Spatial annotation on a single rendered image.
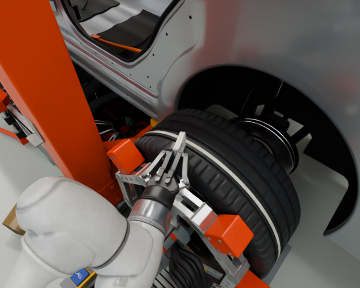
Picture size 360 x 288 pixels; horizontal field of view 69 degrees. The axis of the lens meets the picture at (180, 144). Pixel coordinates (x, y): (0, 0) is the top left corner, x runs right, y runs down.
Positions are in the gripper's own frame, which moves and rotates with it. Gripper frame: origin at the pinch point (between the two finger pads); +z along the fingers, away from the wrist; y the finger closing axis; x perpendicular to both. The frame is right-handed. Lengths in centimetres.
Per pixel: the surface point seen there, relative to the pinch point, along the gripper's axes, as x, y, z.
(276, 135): -22.9, 26.7, 31.5
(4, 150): -90, -183, 49
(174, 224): -20.3, -0.4, -14.2
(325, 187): -128, 72, 89
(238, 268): -27.4, 19.5, -19.6
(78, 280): -68, -49, -28
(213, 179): -6.0, 10.3, -5.7
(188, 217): -11.0, 5.6, -15.6
